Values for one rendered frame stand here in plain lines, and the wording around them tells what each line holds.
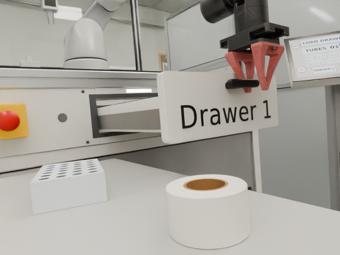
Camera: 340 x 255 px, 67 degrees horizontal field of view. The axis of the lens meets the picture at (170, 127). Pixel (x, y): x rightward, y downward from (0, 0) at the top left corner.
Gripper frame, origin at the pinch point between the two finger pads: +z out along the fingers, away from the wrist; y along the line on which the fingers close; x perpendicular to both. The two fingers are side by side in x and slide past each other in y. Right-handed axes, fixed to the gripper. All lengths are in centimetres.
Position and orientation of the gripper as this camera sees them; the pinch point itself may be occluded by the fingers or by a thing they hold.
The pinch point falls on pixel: (255, 86)
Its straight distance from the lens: 48.5
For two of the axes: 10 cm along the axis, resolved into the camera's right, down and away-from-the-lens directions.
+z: 0.8, 10.0, 0.4
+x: -8.1, 0.9, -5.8
